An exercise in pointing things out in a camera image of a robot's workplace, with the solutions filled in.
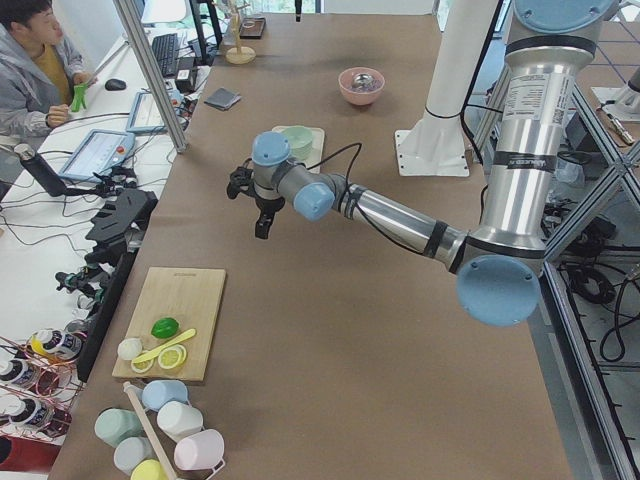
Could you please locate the black keyboard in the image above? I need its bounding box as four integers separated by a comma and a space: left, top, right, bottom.
151, 33, 179, 78

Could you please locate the wooden rack handle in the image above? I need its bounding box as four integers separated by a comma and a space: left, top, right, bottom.
123, 381, 179, 480

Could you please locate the green cup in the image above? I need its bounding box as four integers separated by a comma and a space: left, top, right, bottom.
94, 408, 143, 448

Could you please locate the aluminium frame post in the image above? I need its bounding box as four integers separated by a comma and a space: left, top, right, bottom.
113, 0, 187, 154

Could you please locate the yellow cup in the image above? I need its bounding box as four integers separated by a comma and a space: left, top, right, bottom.
130, 459, 168, 480

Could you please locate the teach pendant far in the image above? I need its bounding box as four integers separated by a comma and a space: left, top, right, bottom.
126, 91, 166, 135

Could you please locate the green lime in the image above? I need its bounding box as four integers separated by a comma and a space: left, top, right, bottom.
151, 317, 180, 339

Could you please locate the black computer mouse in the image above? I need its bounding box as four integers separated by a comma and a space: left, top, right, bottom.
104, 78, 127, 91

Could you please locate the black tray at edge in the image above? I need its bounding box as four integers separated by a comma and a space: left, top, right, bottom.
239, 17, 266, 40

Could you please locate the grey cup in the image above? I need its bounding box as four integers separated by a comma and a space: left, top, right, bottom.
113, 437, 155, 476

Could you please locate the bamboo cutting board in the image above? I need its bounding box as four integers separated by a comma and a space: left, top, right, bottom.
111, 267, 227, 385

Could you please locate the white cup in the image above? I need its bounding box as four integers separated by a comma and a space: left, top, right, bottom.
156, 401, 204, 442

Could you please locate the pink bowl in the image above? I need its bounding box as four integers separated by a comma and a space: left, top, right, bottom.
338, 67, 385, 106

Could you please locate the light blue cup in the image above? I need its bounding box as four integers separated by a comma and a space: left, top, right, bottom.
141, 379, 189, 412

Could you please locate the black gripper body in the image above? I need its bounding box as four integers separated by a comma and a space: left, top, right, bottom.
255, 197, 285, 216

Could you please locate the cream rabbit tray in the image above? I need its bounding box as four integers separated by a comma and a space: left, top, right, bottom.
291, 127, 325, 173

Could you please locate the pink cup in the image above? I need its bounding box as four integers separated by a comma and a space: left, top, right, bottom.
174, 429, 226, 471

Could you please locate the teach pendant near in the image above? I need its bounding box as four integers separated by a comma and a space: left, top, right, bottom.
58, 129, 135, 183

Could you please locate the white garlic toy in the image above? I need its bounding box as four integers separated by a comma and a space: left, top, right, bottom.
117, 337, 143, 361

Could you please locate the green bowl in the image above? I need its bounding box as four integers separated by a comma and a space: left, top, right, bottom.
273, 125, 313, 149
291, 144, 313, 160

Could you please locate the lemon slice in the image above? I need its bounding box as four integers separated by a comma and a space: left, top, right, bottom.
130, 358, 155, 374
157, 344, 187, 371

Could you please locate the teach pendant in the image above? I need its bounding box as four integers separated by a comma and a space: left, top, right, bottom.
58, 129, 135, 183
126, 91, 166, 135

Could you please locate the yellow plastic knife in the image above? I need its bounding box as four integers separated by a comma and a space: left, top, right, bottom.
131, 328, 197, 363

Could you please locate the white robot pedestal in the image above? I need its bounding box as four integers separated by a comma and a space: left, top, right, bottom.
395, 0, 502, 177

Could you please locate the grey folded cloth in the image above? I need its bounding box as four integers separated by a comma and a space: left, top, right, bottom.
204, 87, 242, 111

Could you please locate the metal ice scoop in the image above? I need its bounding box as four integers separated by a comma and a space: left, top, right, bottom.
350, 72, 377, 92

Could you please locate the black water bottle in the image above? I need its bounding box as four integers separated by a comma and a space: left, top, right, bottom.
14, 144, 67, 197

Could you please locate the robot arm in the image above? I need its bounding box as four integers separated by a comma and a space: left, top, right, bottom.
247, 1, 619, 326

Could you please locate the lemon slice top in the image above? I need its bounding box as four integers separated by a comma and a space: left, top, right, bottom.
157, 344, 187, 371

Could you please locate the lemon slice bottom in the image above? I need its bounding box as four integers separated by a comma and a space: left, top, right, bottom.
130, 358, 155, 374

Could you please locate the seated person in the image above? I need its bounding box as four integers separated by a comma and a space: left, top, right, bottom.
1, 1, 95, 139

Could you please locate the wooden mug tree stand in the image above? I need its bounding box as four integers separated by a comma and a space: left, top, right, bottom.
222, 1, 256, 65

